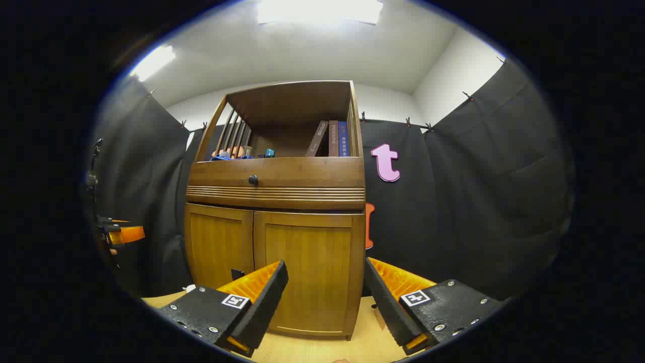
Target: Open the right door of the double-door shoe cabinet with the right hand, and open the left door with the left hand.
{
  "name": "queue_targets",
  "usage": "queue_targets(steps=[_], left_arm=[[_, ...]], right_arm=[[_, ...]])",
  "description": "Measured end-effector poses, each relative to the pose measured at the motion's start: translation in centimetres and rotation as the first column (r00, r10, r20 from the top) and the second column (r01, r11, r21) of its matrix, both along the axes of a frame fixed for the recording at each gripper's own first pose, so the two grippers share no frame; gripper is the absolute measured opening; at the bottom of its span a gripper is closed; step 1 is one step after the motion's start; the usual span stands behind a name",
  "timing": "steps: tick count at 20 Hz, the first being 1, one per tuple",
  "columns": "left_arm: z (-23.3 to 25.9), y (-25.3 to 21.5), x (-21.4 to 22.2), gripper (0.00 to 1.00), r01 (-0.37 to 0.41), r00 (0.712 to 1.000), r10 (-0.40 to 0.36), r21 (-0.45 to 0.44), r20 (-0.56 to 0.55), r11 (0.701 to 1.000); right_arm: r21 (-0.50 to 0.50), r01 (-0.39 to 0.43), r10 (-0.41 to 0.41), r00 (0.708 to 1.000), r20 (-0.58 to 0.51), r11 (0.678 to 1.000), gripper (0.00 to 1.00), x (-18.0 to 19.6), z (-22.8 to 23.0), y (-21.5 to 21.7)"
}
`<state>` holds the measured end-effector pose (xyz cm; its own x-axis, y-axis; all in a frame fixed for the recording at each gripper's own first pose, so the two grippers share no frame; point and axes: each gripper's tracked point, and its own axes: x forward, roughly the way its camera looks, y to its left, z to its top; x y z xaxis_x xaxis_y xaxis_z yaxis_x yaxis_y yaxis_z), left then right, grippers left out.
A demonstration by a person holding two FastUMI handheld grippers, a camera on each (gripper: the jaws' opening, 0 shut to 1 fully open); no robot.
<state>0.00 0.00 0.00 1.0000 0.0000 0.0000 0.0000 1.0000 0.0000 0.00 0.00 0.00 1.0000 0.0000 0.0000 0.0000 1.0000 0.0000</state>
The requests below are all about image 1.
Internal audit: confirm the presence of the black backdrop cloth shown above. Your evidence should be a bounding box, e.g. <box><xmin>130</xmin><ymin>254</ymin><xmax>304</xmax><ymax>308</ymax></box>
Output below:
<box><xmin>88</xmin><ymin>58</ymin><xmax>575</xmax><ymax>303</ymax></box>

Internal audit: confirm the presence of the small ceiling light panel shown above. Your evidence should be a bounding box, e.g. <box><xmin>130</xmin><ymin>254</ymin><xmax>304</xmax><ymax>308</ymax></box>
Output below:
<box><xmin>130</xmin><ymin>45</ymin><xmax>176</xmax><ymax>81</ymax></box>

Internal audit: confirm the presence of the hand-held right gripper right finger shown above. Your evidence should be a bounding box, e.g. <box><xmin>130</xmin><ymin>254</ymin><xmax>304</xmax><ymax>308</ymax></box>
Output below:
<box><xmin>364</xmin><ymin>257</ymin><xmax>507</xmax><ymax>356</ymax></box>

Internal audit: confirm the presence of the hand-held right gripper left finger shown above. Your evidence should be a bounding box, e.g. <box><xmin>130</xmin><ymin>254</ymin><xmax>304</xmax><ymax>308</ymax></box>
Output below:
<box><xmin>159</xmin><ymin>260</ymin><xmax>289</xmax><ymax>357</ymax></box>

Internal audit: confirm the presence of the wooden double-door shoe cabinet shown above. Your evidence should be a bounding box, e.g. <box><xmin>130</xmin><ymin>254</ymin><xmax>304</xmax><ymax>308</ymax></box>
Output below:
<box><xmin>184</xmin><ymin>80</ymin><xmax>367</xmax><ymax>341</ymax></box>

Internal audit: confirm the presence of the wooden shoe cabinet door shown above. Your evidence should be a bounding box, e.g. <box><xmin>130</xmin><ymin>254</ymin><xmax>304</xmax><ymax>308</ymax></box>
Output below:
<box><xmin>253</xmin><ymin>210</ymin><xmax>364</xmax><ymax>337</ymax></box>
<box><xmin>185</xmin><ymin>203</ymin><xmax>254</xmax><ymax>290</ymax></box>

